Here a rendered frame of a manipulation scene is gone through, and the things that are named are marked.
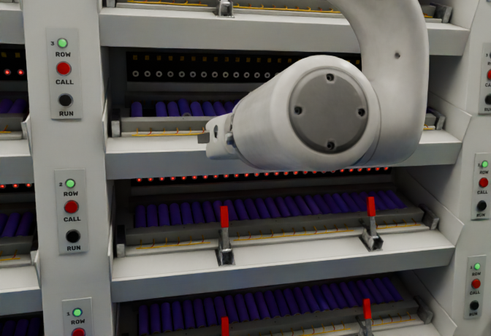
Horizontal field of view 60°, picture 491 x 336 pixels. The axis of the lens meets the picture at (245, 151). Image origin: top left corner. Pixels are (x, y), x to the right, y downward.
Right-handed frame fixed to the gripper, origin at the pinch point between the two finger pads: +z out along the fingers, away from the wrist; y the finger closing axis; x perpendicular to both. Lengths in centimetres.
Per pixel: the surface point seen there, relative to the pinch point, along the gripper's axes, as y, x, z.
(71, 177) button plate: -22.4, -4.4, 5.3
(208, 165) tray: -2.8, -3.5, 6.3
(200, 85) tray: -1.6, 11.6, 19.6
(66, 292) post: -24.0, -21.1, 8.2
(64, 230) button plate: -23.8, -11.9, 6.5
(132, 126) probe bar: -14.0, 3.1, 8.9
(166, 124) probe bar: -8.7, 3.2, 8.9
